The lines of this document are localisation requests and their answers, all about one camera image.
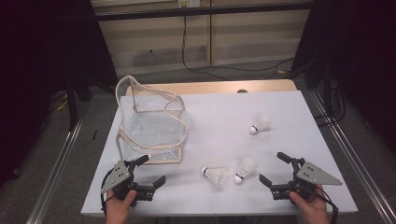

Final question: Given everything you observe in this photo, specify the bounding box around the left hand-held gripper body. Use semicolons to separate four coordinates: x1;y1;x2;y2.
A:
100;160;156;208

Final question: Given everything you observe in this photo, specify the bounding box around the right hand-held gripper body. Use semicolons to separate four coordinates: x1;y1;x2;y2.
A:
270;161;344;205

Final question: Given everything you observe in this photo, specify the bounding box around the white plastic shuttlecock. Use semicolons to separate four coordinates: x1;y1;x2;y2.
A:
233;157;258;185
201;165;231;190
248;113;274;135

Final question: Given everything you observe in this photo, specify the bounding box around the clear bag with beige trim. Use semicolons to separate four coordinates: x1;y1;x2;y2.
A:
115;75;190;165

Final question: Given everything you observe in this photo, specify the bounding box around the person's right hand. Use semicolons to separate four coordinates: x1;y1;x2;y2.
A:
289;185;331;224

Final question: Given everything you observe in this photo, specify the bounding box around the person's left hand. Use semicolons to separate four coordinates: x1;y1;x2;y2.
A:
106;189;138;224

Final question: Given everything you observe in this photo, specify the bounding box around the white table mat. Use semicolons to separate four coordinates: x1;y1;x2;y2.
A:
79;91;359;217

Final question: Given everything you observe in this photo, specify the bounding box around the black metal stand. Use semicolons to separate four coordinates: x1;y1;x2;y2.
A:
64;73;116;132
292;57;335;116

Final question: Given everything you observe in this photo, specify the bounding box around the black curtain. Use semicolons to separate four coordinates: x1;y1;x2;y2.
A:
0;0;120;188
290;0;396;147

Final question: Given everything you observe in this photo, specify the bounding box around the black horizontal metal bar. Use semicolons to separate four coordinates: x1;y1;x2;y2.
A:
92;2;314;22

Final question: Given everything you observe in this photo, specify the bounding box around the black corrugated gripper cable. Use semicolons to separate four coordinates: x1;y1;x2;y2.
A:
99;169;115;217
311;186;340;224

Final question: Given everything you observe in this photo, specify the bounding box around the aluminium floor rail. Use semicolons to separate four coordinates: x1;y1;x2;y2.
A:
25;119;85;224
309;90;396;224

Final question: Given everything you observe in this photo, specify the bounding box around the black floor cable bundle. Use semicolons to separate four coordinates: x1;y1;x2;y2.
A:
312;78;347;127

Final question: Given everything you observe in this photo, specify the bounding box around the thin black power cable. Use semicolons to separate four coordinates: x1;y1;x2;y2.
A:
181;15;295;82

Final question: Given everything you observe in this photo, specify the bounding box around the white wall socket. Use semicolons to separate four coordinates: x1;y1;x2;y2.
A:
177;0;201;8

